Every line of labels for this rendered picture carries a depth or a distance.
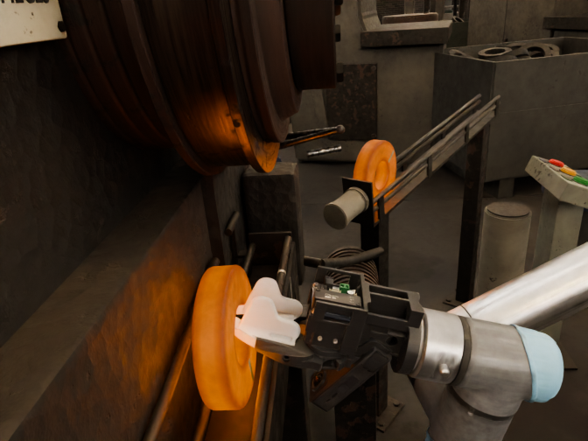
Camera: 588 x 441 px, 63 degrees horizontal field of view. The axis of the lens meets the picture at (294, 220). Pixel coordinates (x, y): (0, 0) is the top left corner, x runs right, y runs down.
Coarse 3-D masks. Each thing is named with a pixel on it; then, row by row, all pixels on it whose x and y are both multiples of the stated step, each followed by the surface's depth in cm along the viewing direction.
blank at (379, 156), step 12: (372, 144) 105; (384, 144) 107; (360, 156) 104; (372, 156) 103; (384, 156) 108; (360, 168) 104; (372, 168) 104; (384, 168) 112; (372, 180) 106; (384, 180) 112
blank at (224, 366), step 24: (216, 288) 49; (240, 288) 54; (216, 312) 47; (192, 336) 47; (216, 336) 46; (192, 360) 47; (216, 360) 46; (240, 360) 54; (216, 384) 47; (240, 384) 51; (216, 408) 49; (240, 408) 50
